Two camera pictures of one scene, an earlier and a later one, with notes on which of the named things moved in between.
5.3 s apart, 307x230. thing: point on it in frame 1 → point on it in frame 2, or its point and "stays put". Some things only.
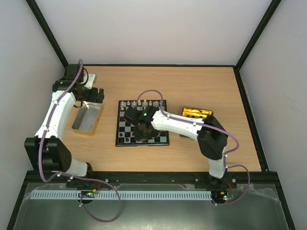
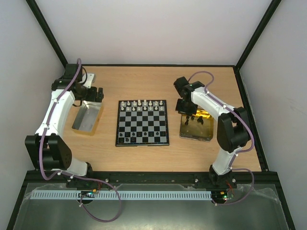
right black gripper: x=146 y=133 → x=186 y=111
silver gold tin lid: x=87 y=117 stays put
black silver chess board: x=125 y=129 stays put
